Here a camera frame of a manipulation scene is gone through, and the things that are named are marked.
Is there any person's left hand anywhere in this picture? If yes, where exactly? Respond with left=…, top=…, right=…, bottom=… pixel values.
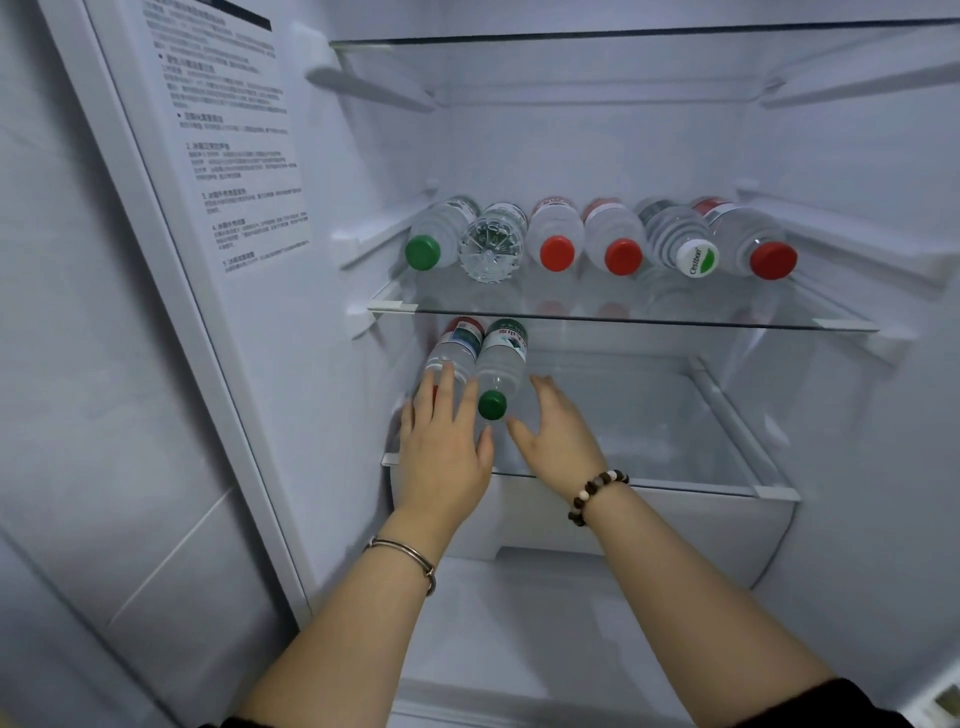
left=388, top=362, right=496, bottom=558

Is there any person's right forearm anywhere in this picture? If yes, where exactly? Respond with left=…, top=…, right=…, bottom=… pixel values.
left=592, top=483, right=838, bottom=721

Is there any white refrigerator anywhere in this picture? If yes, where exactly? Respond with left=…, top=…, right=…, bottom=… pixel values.
left=0, top=0, right=960, bottom=728

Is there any white green cap bottle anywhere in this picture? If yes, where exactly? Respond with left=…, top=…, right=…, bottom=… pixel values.
left=633, top=197, right=721, bottom=279

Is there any person's right hand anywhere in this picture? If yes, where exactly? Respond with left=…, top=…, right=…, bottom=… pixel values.
left=506, top=374, right=610, bottom=502

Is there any person's black right sleeve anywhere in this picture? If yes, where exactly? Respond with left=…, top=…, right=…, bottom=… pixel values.
left=738, top=678, right=916, bottom=728

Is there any person's left forearm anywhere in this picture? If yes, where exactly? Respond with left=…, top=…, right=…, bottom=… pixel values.
left=239, top=517, right=459, bottom=728

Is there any silver bangle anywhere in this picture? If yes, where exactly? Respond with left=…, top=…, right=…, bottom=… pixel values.
left=363, top=536, right=438, bottom=598

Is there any white instruction label sticker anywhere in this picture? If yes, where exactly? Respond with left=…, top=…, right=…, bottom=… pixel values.
left=138, top=0, right=315, bottom=275

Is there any brown white beaded bracelet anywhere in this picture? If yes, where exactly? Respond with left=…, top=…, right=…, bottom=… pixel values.
left=566, top=469, right=631, bottom=528

